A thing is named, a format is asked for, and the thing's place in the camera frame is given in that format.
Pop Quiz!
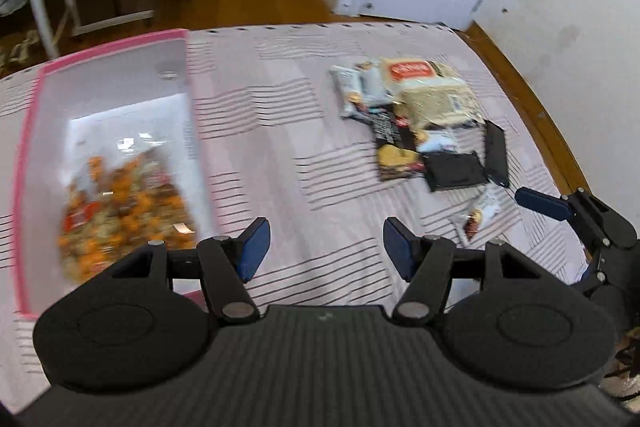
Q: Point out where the beige noodle packet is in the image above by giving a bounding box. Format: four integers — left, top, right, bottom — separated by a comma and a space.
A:
377, 57, 486, 130

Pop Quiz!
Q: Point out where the black square snack packet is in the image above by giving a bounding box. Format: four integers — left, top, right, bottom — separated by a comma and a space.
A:
422, 151, 488, 192

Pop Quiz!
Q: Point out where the wooden bed frame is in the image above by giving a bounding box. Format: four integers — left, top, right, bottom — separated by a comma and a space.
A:
467, 22, 591, 195

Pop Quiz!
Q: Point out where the striped pink bedsheet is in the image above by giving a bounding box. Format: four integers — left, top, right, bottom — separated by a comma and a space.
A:
0, 22, 591, 413

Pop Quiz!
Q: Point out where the silver snack packet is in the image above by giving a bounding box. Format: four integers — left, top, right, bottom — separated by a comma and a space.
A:
356, 62, 397, 108
330, 66, 367, 120

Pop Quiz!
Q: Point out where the white and brown snack packet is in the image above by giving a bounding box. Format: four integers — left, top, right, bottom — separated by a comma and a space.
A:
452, 187, 502, 245

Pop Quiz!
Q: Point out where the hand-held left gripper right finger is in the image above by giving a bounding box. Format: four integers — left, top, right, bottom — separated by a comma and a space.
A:
382, 217, 543, 325

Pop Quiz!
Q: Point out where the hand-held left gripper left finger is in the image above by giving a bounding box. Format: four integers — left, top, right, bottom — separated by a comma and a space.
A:
111, 217, 272, 324

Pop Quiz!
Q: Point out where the orange snack mix bag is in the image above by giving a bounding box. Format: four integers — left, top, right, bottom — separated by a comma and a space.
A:
57, 152, 198, 283

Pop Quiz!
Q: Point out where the black cookie picture packet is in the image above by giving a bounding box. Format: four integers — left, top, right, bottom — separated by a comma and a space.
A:
370, 104, 436, 182

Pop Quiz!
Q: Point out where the black long bar packet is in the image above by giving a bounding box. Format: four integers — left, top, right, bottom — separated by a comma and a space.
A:
484, 121, 511, 188

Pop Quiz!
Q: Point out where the pink-rimmed clear plastic bin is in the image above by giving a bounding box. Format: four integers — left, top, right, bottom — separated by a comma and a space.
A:
10, 28, 221, 320

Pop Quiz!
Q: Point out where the small white snack packet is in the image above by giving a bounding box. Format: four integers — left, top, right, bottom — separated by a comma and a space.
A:
417, 129, 461, 155

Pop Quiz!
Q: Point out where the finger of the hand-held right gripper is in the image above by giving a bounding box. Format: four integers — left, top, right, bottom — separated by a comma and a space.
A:
515, 187, 639, 254

